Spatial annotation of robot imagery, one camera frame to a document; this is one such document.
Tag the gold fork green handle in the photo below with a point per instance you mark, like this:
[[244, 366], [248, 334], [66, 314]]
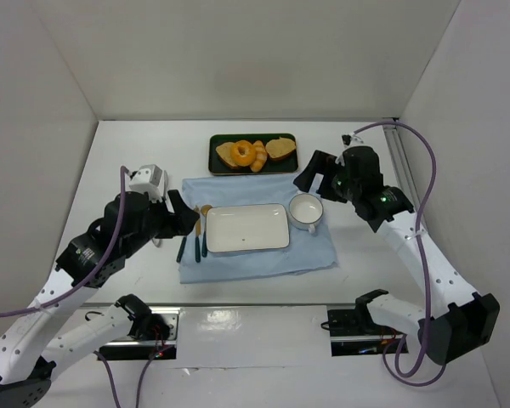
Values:
[[181, 249]]

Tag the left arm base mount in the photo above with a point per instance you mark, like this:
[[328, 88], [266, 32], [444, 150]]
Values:
[[158, 336]]

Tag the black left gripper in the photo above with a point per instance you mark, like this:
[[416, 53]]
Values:
[[170, 217]]

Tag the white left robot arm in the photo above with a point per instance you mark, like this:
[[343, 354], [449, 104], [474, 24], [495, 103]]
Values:
[[32, 351]]

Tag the bread slice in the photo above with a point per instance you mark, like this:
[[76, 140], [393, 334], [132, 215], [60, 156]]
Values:
[[224, 154], [279, 149]]

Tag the white bowl with handles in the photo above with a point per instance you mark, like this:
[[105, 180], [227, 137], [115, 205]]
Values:
[[305, 212]]

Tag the metal serving tongs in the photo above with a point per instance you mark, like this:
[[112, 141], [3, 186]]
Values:
[[157, 243]]

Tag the gold spoon green handle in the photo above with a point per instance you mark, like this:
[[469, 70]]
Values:
[[204, 212]]

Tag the white rectangular plate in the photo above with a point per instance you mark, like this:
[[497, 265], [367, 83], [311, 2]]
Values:
[[247, 228]]

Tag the small golden bread roll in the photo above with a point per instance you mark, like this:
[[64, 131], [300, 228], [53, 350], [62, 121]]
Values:
[[261, 156]]

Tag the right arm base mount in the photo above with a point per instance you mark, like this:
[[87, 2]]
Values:
[[349, 337]]

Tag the dark green serving tray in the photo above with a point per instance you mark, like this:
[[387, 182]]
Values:
[[216, 167]]

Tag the left bread slice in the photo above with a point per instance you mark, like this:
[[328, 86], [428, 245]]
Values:
[[224, 154]]

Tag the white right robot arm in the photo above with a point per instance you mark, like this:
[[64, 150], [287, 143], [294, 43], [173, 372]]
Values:
[[455, 318]]

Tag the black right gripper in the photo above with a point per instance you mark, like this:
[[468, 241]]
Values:
[[323, 178]]

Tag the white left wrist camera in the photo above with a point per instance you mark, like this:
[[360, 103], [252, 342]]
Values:
[[150, 180]]

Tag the right bread slice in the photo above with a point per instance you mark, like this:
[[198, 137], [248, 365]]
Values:
[[279, 149]]

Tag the aluminium rail right side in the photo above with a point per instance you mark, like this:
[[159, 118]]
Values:
[[401, 165]]

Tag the orange bagel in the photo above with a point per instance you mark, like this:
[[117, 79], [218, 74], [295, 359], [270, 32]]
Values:
[[243, 153]]

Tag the gold knife green handle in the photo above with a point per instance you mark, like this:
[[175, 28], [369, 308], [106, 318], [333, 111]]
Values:
[[197, 235]]

